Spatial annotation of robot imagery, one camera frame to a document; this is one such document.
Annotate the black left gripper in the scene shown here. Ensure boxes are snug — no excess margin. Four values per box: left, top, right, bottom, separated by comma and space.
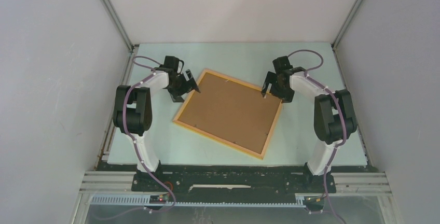
167, 70, 200, 103

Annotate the brown cardboard backing board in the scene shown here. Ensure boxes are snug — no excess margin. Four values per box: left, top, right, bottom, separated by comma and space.
176, 72, 281, 156

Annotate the orange wooden picture frame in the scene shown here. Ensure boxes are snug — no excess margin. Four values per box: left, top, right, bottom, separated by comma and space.
172, 68, 284, 161

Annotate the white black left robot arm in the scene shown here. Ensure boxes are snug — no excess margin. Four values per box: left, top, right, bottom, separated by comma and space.
113, 55, 200, 191

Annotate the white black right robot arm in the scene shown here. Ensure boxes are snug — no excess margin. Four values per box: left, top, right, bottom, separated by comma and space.
261, 56, 357, 192

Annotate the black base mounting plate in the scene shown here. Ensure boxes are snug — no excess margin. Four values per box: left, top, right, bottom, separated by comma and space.
131, 165, 336, 204

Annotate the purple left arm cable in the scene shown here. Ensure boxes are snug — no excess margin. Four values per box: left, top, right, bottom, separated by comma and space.
122, 55, 177, 214

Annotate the grey slotted cable duct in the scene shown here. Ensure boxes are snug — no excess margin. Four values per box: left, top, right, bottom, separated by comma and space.
89, 194, 305, 207

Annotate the right aluminium corner post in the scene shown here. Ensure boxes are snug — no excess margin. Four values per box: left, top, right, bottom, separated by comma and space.
332, 0, 364, 51

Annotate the aluminium corner post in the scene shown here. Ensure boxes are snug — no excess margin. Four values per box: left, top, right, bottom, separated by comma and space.
100, 0, 134, 52
332, 0, 364, 51

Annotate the aluminium front rail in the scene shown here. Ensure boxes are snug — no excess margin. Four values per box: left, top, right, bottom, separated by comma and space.
80, 171, 392, 197

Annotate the left aluminium corner post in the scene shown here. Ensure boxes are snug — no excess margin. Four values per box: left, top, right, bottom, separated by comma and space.
100, 0, 134, 52

